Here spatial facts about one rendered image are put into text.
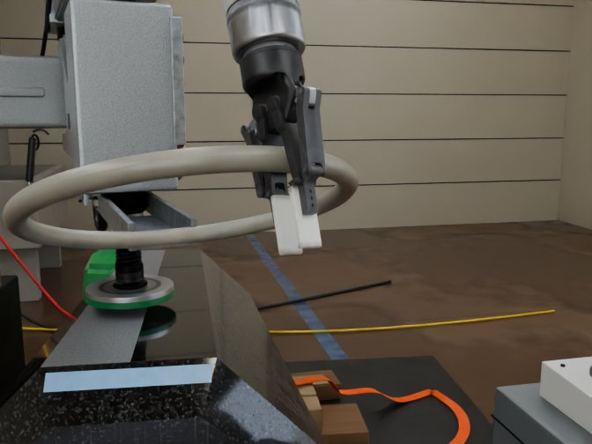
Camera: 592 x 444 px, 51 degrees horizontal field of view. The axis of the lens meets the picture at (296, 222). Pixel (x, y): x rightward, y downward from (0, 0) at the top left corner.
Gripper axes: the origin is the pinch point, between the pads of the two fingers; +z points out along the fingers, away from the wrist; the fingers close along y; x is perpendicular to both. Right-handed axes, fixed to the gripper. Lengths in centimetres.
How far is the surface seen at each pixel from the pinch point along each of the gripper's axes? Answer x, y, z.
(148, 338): -13, 73, 8
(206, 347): -21, 62, 12
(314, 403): -108, 140, 38
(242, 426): -22, 54, 28
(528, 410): -54, 12, 31
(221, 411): -18, 55, 24
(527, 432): -53, 13, 35
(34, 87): -10, 127, -74
